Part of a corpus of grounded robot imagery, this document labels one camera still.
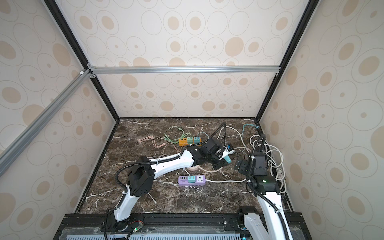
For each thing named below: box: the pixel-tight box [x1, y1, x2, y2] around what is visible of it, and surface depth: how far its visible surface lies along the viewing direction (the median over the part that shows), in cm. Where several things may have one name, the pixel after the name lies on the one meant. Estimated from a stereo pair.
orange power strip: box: [179, 137, 202, 147], surface depth 102 cm
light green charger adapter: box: [187, 136, 193, 144], surface depth 100 cm
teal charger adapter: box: [193, 136, 200, 144], surface depth 101 cm
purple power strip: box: [178, 175, 206, 185], surface depth 87 cm
